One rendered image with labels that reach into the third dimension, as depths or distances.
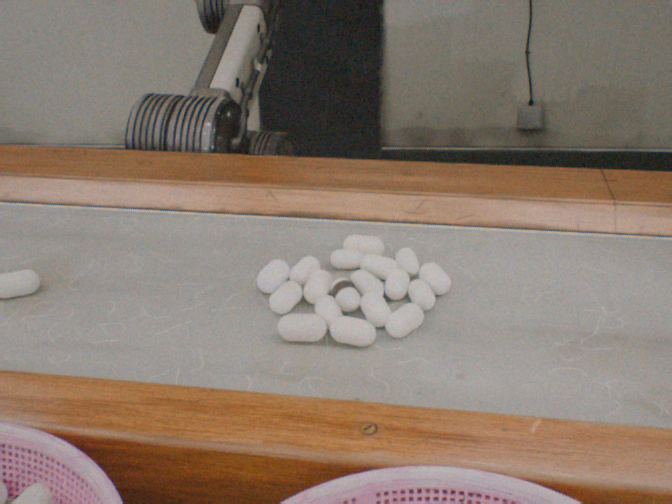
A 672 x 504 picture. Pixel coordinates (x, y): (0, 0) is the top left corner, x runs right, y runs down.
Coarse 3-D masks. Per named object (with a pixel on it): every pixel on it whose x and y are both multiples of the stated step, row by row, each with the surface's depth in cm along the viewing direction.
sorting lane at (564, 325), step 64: (0, 256) 69; (64, 256) 68; (128, 256) 68; (192, 256) 68; (256, 256) 68; (320, 256) 68; (384, 256) 67; (448, 256) 67; (512, 256) 67; (576, 256) 67; (640, 256) 67; (0, 320) 59; (64, 320) 59; (128, 320) 59; (192, 320) 59; (256, 320) 58; (448, 320) 58; (512, 320) 58; (576, 320) 58; (640, 320) 57; (192, 384) 51; (256, 384) 51; (320, 384) 51; (384, 384) 51; (448, 384) 51; (512, 384) 51; (576, 384) 51; (640, 384) 51
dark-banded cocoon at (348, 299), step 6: (336, 282) 60; (348, 288) 59; (354, 288) 59; (342, 294) 58; (348, 294) 58; (354, 294) 58; (336, 300) 59; (342, 300) 58; (348, 300) 58; (354, 300) 58; (360, 300) 59; (342, 306) 58; (348, 306) 58; (354, 306) 58
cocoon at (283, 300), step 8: (280, 288) 59; (288, 288) 59; (296, 288) 59; (272, 296) 58; (280, 296) 58; (288, 296) 58; (296, 296) 59; (272, 304) 58; (280, 304) 58; (288, 304) 58; (280, 312) 58
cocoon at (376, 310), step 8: (368, 296) 58; (376, 296) 57; (360, 304) 58; (368, 304) 57; (376, 304) 56; (384, 304) 57; (368, 312) 56; (376, 312) 56; (384, 312) 56; (368, 320) 57; (376, 320) 56; (384, 320) 56
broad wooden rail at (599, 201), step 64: (0, 192) 80; (64, 192) 79; (128, 192) 78; (192, 192) 77; (256, 192) 76; (320, 192) 75; (384, 192) 75; (448, 192) 74; (512, 192) 74; (576, 192) 73; (640, 192) 73
